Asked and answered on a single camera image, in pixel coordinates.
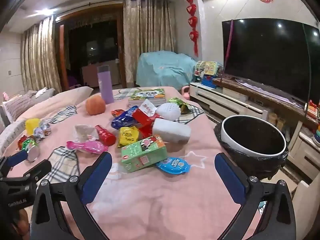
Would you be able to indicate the pink plastic wrapper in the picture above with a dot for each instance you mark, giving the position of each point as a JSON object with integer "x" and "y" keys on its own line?
{"x": 87, "y": 147}

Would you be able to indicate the white foam fruit net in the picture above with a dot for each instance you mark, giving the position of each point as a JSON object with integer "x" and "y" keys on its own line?
{"x": 170, "y": 111}

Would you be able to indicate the crushed green can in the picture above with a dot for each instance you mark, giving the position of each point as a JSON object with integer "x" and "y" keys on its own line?
{"x": 33, "y": 152}

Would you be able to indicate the black television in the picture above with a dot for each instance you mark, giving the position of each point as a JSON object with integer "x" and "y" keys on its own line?
{"x": 265, "y": 55}

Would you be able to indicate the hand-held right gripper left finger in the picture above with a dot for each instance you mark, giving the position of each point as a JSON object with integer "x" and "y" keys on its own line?
{"x": 97, "y": 177}

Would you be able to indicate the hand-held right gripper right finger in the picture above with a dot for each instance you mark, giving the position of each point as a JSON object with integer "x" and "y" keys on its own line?
{"x": 230, "y": 180}

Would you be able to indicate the orange peach fruit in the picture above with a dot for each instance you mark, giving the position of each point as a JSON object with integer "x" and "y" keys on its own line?
{"x": 95, "y": 105}

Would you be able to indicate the yellow snack packet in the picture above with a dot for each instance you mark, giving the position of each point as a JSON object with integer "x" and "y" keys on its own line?
{"x": 128, "y": 136}

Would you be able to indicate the wooden door frame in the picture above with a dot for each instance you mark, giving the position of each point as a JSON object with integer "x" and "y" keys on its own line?
{"x": 61, "y": 55}

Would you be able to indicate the crumpled silver wrapper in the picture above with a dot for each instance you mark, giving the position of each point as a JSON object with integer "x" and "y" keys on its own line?
{"x": 39, "y": 134}

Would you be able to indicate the white trash bin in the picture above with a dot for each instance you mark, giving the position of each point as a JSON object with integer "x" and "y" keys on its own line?
{"x": 250, "y": 166}
{"x": 231, "y": 140}

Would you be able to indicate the white television cabinet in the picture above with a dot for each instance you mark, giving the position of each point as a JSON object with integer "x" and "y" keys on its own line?
{"x": 225, "y": 100}

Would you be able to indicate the pink printed blanket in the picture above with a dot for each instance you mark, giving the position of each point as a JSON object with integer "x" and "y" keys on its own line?
{"x": 155, "y": 205}

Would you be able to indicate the pink plastic stool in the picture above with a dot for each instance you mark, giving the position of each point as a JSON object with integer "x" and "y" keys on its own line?
{"x": 185, "y": 91}

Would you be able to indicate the striped pink pillow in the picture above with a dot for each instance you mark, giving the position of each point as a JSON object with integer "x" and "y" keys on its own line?
{"x": 18, "y": 106}

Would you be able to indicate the pink low cabinet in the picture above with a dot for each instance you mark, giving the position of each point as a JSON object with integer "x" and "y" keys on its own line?
{"x": 91, "y": 73}

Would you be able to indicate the small red packet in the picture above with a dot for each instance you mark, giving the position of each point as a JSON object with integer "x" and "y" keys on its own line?
{"x": 117, "y": 112}

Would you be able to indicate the green foil snack wrapper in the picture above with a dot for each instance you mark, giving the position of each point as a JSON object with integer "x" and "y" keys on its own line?
{"x": 178, "y": 102}

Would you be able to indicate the teal covered armchair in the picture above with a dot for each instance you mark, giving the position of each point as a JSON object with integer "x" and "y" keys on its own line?
{"x": 165, "y": 70}

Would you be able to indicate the person's left hand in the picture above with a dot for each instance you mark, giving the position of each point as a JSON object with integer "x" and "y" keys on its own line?
{"x": 22, "y": 221}

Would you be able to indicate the grey pillow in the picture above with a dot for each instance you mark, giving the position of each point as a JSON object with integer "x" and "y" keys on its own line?
{"x": 42, "y": 97}

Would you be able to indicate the green drink carton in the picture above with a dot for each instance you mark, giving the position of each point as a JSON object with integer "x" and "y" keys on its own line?
{"x": 142, "y": 155}

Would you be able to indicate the blue snack packet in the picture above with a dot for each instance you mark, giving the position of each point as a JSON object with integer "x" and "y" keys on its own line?
{"x": 123, "y": 120}

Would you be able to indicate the brown wooden television shelf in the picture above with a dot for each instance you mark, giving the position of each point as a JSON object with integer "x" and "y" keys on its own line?
{"x": 262, "y": 97}

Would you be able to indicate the beige patterned curtain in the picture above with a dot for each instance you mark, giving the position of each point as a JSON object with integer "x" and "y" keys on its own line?
{"x": 150, "y": 40}
{"x": 40, "y": 55}

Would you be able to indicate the red and white carton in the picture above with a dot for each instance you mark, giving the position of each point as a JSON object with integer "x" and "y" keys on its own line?
{"x": 143, "y": 116}

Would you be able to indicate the white foam block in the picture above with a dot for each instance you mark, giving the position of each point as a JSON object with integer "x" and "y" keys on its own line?
{"x": 171, "y": 131}

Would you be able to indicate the red toy telephone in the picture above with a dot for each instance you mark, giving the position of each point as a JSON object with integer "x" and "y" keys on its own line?
{"x": 313, "y": 108}

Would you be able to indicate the blue round jelly pack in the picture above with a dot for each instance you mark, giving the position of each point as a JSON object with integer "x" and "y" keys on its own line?
{"x": 173, "y": 165}

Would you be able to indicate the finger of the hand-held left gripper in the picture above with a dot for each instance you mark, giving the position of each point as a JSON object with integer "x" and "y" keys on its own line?
{"x": 17, "y": 158}
{"x": 30, "y": 171}

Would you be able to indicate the red foil packet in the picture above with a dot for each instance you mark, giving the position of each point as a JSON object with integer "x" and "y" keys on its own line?
{"x": 106, "y": 136}

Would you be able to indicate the red foil wrapper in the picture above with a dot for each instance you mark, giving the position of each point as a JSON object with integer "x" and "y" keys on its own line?
{"x": 22, "y": 142}

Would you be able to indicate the crumpled printed paper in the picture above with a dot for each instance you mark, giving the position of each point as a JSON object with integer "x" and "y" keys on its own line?
{"x": 46, "y": 126}

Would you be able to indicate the pink sofa cushion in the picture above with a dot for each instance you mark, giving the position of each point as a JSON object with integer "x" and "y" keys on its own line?
{"x": 62, "y": 100}

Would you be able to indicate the green cover book stack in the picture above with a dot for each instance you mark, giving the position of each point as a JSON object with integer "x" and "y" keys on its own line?
{"x": 147, "y": 94}

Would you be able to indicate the colourful toy cash register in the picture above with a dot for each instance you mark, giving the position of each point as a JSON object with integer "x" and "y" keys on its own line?
{"x": 211, "y": 73}

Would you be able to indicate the clear plastic wrapper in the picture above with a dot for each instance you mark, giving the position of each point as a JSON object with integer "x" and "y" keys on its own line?
{"x": 83, "y": 132}

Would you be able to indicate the recessed ceiling light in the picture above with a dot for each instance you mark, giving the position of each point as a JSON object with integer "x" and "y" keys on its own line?
{"x": 46, "y": 11}

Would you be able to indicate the yellow plastic cup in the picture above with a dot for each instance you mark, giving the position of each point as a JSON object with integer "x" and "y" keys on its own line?
{"x": 32, "y": 126}

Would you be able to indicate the red hanging heart decoration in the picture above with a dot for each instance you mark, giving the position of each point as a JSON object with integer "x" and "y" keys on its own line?
{"x": 192, "y": 22}

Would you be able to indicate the green bead activity toy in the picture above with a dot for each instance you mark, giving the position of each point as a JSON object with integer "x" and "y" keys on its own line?
{"x": 199, "y": 70}

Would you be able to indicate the purple drink bottle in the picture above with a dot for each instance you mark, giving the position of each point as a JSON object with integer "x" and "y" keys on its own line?
{"x": 105, "y": 87}

